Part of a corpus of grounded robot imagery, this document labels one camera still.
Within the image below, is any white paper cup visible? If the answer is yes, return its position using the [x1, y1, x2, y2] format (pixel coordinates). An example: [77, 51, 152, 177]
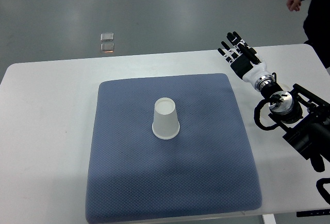
[152, 97, 180, 140]
[260, 83, 290, 120]

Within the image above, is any table control panel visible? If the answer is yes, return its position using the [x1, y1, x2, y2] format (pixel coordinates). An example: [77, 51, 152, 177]
[296, 209, 330, 218]

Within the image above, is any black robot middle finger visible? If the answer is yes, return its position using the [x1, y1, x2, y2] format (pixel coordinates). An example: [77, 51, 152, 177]
[226, 32, 239, 46]

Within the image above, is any bystander black clothing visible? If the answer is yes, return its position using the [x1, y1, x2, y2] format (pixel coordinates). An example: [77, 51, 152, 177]
[301, 0, 329, 68]

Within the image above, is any white paper cup on mat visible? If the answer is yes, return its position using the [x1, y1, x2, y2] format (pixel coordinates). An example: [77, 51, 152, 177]
[152, 97, 180, 140]

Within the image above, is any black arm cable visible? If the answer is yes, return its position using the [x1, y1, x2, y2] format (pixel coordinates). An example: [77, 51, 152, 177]
[254, 98, 284, 131]

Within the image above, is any blue fabric cushion mat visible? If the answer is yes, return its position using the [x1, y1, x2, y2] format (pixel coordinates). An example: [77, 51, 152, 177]
[86, 73, 262, 223]

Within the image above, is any white table leg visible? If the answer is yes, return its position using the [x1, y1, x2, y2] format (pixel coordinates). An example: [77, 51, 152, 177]
[262, 214, 276, 224]

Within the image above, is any lower metal floor plate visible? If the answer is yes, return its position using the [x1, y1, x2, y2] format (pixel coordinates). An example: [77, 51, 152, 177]
[101, 42, 114, 53]

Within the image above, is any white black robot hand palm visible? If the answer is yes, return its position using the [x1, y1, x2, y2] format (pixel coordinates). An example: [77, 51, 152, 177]
[230, 49, 273, 83]

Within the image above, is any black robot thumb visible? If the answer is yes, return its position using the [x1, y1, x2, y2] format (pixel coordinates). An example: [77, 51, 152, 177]
[238, 44, 260, 65]

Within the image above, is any bystander hand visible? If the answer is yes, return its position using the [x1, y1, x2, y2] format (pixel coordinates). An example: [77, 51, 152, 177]
[286, 0, 302, 12]

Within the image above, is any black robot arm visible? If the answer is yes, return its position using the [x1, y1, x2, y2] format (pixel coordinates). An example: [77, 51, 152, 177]
[218, 31, 329, 172]

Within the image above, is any metal floor plate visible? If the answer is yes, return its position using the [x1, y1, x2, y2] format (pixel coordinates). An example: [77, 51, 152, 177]
[101, 42, 114, 53]
[100, 32, 114, 41]

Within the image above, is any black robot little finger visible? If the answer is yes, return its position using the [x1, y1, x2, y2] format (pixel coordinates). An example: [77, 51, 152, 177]
[218, 48, 233, 63]

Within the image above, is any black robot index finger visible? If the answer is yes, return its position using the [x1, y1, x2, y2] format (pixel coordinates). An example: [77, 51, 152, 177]
[233, 31, 245, 44]

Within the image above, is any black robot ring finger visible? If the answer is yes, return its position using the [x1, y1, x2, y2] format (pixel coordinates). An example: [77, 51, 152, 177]
[221, 41, 236, 55]

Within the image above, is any upper metal floor plate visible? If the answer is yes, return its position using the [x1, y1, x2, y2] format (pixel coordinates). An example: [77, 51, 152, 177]
[100, 32, 114, 41]

